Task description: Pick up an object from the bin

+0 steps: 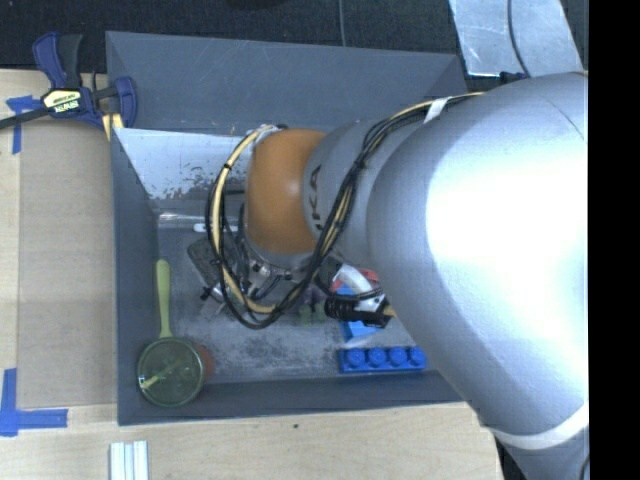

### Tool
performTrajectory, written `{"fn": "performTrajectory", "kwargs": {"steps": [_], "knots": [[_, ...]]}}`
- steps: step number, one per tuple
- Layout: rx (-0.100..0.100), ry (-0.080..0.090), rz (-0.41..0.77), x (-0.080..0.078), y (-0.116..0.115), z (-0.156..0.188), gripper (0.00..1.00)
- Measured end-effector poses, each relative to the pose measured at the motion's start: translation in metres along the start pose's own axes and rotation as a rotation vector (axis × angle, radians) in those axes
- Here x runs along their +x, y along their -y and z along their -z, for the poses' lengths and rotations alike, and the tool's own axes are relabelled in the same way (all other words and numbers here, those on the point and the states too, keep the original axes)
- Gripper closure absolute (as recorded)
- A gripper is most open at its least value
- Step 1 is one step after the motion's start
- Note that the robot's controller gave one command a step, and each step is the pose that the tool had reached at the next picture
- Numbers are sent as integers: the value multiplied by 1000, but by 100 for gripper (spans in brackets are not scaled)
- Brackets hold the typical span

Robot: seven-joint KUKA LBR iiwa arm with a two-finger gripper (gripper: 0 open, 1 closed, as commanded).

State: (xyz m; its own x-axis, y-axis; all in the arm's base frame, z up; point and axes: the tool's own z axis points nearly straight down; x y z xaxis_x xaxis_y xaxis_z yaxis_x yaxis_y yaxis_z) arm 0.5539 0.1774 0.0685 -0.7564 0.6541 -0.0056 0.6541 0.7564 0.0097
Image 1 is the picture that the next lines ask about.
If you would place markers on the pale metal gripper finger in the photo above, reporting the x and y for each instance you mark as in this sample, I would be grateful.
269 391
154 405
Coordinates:
212 310
214 292

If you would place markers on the dark grey mesh pad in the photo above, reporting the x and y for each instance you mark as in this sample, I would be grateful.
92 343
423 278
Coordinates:
202 258

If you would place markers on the small white object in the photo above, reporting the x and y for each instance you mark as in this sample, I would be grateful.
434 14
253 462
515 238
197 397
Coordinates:
200 228

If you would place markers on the pale wood board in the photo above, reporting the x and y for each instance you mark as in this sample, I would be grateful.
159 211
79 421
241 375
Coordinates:
65 268

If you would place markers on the light blue flat block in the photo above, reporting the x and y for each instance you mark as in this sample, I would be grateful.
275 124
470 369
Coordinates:
356 330

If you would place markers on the small red block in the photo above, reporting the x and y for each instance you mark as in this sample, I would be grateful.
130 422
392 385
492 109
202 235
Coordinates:
368 274

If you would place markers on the grey metal bin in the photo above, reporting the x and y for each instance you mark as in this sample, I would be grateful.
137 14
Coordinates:
280 88

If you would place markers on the blue studded toy brick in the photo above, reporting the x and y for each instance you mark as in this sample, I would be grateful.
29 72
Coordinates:
382 359

